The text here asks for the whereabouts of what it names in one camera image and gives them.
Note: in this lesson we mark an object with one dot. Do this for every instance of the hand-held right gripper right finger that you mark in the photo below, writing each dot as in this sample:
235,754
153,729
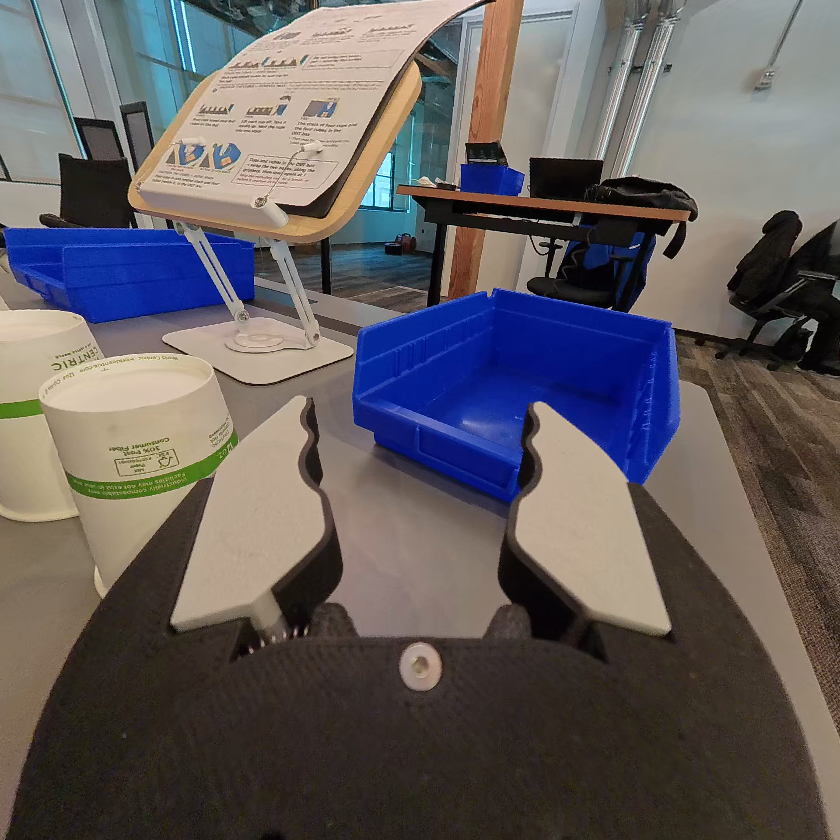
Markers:
584,531

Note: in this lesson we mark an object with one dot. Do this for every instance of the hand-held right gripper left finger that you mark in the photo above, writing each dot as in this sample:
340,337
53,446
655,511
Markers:
256,525

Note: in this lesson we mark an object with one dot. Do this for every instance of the white paper cup green band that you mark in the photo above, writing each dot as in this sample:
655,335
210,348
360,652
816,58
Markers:
39,459
131,426

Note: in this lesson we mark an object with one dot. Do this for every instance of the shallow blue plastic bin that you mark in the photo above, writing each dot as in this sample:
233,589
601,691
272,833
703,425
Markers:
131,282

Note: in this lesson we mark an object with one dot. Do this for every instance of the grey desk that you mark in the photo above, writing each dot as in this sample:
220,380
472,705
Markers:
426,525

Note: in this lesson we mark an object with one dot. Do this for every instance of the deep blue plastic bin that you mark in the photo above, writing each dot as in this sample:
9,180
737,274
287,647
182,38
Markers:
459,407

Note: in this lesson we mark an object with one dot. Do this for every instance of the white document stand wooden board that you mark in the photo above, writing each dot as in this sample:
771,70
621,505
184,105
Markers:
197,348

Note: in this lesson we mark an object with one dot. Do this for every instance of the black office chair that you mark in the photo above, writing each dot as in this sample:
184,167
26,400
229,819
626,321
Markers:
551,285

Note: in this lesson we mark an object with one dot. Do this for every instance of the blue jacket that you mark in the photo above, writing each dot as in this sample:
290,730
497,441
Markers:
597,262

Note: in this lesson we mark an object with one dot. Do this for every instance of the red floor device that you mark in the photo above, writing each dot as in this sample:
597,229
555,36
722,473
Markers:
401,246

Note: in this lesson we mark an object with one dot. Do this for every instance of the black jacket draped chair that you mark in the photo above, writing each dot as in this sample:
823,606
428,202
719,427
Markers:
764,256
820,295

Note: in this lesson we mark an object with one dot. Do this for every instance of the black bag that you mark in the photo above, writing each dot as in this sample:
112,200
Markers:
643,197

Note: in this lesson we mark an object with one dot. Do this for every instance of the black laptop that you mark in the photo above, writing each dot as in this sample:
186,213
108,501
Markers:
564,178

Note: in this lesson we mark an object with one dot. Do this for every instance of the small blue plastic bin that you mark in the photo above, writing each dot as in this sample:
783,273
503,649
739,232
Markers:
492,178

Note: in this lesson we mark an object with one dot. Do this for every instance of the black fabric chair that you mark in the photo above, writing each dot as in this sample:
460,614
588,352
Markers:
92,190

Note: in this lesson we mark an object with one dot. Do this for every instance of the black display box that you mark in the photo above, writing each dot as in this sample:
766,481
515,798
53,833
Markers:
485,154

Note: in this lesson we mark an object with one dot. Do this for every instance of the wooden column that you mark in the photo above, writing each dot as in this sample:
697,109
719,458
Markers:
492,131

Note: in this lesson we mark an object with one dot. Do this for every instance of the black mesh high-back chair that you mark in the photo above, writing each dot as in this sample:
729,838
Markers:
98,139
136,131

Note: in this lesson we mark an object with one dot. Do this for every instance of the printed instruction sheet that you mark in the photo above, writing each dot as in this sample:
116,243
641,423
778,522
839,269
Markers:
295,98

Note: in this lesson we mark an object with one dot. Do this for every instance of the silver wall pipe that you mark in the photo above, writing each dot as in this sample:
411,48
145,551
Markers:
620,65
653,65

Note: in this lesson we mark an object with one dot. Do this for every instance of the grey wall conduit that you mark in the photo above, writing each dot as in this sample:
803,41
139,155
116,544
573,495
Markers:
778,46

